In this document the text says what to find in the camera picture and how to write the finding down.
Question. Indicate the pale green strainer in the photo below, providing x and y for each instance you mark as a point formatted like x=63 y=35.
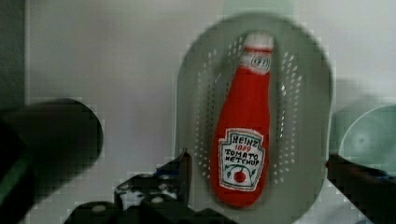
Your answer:
x=300 y=96

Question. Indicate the red felt ketchup bottle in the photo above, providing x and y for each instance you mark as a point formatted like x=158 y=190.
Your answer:
x=240 y=154

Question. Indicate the black round object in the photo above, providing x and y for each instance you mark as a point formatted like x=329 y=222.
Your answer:
x=44 y=146

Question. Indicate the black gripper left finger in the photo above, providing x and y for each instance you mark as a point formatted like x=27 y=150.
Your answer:
x=158 y=198

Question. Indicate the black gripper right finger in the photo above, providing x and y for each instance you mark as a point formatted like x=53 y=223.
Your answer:
x=371 y=190

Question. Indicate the light green bowl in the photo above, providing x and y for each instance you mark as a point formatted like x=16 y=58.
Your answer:
x=366 y=135

